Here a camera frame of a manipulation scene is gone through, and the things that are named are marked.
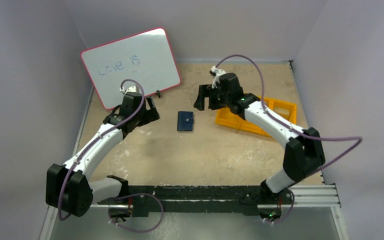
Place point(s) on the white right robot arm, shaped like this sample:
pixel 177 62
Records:
pixel 303 151

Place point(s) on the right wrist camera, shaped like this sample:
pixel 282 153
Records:
pixel 216 73

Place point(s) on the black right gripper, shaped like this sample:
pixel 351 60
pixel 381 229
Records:
pixel 208 98

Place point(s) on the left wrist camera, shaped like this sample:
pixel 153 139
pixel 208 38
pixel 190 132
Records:
pixel 131 89

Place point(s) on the aluminium frame rail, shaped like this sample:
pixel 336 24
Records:
pixel 316 196

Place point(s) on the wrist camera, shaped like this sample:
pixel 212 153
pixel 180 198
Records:
pixel 131 89
pixel 216 73

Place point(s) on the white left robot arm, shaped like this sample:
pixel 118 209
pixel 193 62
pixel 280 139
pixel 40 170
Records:
pixel 68 186

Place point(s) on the pink framed whiteboard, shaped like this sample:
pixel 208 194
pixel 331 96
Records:
pixel 146 57

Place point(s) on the blue leather card holder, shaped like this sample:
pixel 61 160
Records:
pixel 185 121

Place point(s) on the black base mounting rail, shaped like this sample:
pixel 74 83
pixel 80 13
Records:
pixel 195 198

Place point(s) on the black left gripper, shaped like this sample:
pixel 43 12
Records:
pixel 148 114

